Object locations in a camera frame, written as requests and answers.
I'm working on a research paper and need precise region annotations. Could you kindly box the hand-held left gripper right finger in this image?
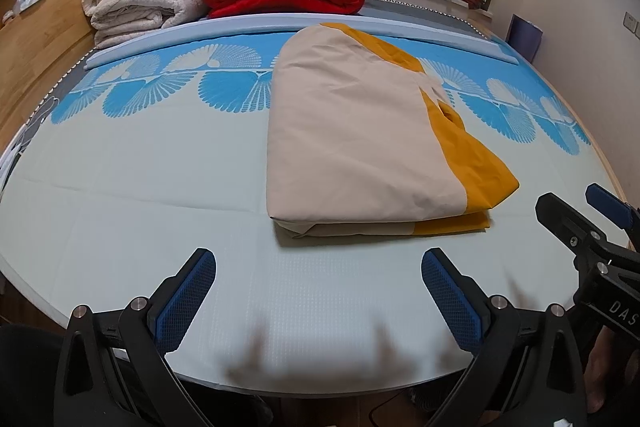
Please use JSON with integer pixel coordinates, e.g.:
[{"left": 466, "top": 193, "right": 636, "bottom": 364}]
[{"left": 421, "top": 248, "right": 588, "bottom": 427}]

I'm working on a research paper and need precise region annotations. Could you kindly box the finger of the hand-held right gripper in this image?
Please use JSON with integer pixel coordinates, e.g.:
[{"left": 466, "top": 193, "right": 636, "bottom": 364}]
[
  {"left": 535, "top": 192, "right": 614, "bottom": 271},
  {"left": 585, "top": 183, "right": 640, "bottom": 253}
]

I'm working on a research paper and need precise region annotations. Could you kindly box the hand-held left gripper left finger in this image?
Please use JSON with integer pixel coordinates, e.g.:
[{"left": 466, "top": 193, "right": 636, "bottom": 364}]
[{"left": 52, "top": 248, "right": 217, "bottom": 427}]

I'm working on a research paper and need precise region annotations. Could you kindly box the beige and mustard hooded jacket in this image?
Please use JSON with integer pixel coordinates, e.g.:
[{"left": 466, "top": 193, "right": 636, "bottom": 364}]
[{"left": 265, "top": 23, "right": 521, "bottom": 240}]

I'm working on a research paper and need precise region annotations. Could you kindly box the person's right hand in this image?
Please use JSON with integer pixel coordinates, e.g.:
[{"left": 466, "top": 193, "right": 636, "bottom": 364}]
[{"left": 582, "top": 326, "right": 640, "bottom": 415}]

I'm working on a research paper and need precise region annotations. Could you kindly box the bed with blue patterned sheet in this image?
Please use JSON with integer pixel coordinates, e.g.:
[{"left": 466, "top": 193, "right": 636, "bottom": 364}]
[{"left": 0, "top": 0, "right": 633, "bottom": 395}]

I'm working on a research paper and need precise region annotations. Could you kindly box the purple bag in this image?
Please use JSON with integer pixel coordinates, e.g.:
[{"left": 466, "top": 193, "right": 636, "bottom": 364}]
[{"left": 510, "top": 13, "right": 543, "bottom": 64}]

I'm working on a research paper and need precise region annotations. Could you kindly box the stack of white folded blankets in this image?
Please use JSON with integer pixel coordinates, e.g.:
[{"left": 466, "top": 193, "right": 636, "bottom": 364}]
[{"left": 84, "top": 14, "right": 516, "bottom": 72}]

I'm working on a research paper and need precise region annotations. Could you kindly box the wooden headboard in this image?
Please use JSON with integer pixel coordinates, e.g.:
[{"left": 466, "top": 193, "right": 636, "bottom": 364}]
[{"left": 0, "top": 0, "right": 131, "bottom": 158}]

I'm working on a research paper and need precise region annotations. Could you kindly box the white fleece folded blanket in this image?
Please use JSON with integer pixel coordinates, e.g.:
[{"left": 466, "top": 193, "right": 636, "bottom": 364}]
[{"left": 91, "top": 0, "right": 207, "bottom": 50}]

